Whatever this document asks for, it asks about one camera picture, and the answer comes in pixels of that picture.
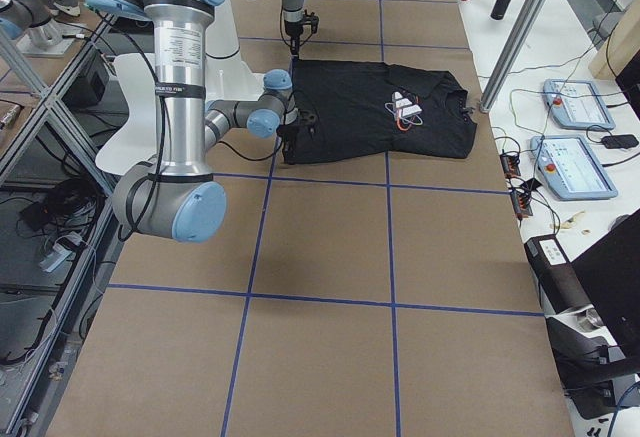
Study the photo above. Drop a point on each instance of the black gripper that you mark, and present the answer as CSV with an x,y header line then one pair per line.
x,y
289,133
292,28

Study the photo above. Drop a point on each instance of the black graphic t-shirt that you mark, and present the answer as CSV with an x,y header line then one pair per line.
x,y
366,108

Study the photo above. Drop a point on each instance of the near teach pendant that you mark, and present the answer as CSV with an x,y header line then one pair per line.
x,y
569,169

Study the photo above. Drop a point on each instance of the teach pendant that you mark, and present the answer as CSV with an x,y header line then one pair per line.
x,y
576,104
569,169

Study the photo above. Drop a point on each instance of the far teach pendant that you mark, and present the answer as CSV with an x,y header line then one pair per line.
x,y
576,104

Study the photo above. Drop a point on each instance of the black power adapter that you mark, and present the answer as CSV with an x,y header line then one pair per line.
x,y
619,141

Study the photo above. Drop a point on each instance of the black office chair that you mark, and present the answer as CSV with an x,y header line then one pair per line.
x,y
594,324

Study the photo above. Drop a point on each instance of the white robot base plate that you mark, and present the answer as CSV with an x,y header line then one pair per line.
x,y
196,61

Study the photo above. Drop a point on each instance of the aluminium frame post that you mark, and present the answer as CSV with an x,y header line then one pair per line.
x,y
513,45

